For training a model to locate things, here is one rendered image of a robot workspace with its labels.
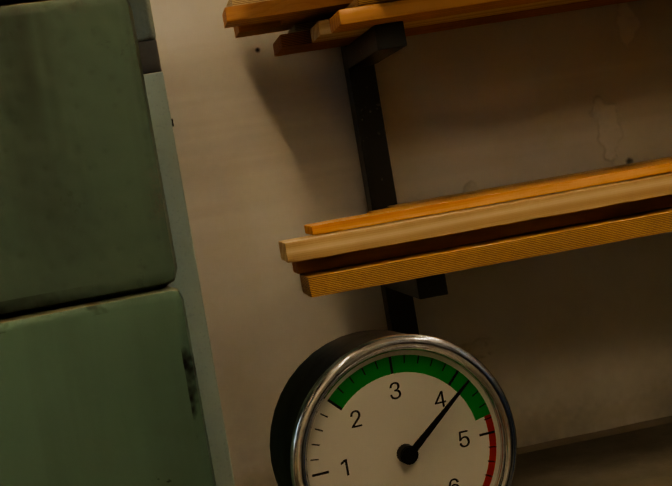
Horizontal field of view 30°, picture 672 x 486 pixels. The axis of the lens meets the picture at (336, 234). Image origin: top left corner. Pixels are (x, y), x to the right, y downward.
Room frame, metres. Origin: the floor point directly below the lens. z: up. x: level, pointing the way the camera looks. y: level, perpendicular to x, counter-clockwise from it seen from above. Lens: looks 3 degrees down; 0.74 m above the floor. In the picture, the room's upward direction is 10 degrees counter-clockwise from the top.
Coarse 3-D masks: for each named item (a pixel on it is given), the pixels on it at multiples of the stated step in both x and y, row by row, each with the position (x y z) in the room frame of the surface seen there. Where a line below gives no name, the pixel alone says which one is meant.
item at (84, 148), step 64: (64, 0) 0.37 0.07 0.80; (0, 64) 0.36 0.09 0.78; (64, 64) 0.37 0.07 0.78; (128, 64) 0.37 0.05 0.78; (0, 128) 0.36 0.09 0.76; (64, 128) 0.37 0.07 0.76; (128, 128) 0.37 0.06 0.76; (0, 192) 0.36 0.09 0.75; (64, 192) 0.37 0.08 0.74; (128, 192) 0.37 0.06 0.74; (0, 256) 0.36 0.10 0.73; (64, 256) 0.36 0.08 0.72; (128, 256) 0.37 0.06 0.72
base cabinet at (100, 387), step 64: (0, 320) 0.36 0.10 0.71; (64, 320) 0.36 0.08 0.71; (128, 320) 0.37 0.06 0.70; (0, 384) 0.36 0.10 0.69; (64, 384) 0.36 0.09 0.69; (128, 384) 0.37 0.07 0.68; (192, 384) 0.37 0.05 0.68; (0, 448) 0.36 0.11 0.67; (64, 448) 0.36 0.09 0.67; (128, 448) 0.37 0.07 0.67; (192, 448) 0.37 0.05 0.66
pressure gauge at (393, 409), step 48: (384, 336) 0.33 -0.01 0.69; (432, 336) 0.33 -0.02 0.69; (288, 384) 0.34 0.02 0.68; (336, 384) 0.32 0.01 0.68; (384, 384) 0.32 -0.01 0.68; (432, 384) 0.33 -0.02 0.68; (480, 384) 0.33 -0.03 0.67; (288, 432) 0.32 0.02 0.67; (336, 432) 0.32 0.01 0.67; (384, 432) 0.32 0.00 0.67; (432, 432) 0.33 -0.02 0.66; (480, 432) 0.33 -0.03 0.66; (288, 480) 0.32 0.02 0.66; (336, 480) 0.32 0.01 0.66; (384, 480) 0.32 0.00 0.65; (432, 480) 0.33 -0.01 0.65; (480, 480) 0.33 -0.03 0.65
